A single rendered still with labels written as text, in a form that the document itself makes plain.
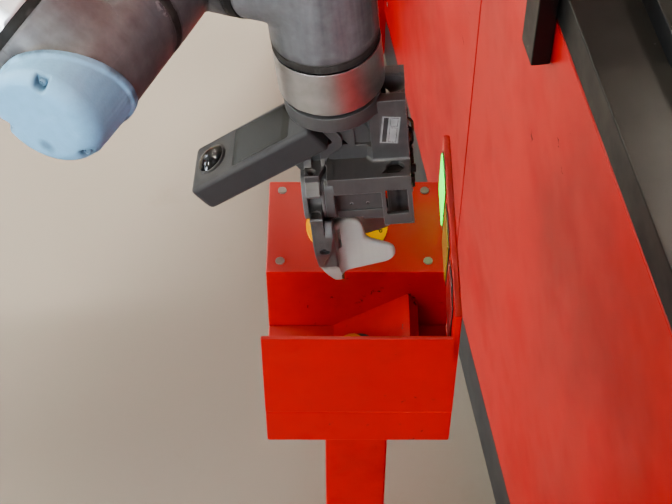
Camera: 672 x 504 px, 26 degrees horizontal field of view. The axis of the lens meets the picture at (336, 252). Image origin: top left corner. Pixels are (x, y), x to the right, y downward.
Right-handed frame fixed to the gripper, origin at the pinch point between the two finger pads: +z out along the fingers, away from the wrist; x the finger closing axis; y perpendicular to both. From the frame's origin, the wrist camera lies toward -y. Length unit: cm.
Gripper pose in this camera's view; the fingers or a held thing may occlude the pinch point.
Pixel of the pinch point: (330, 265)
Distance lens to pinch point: 117.6
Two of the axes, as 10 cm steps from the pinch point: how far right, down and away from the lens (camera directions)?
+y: 10.0, -0.6, -0.7
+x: 0.0, -7.7, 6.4
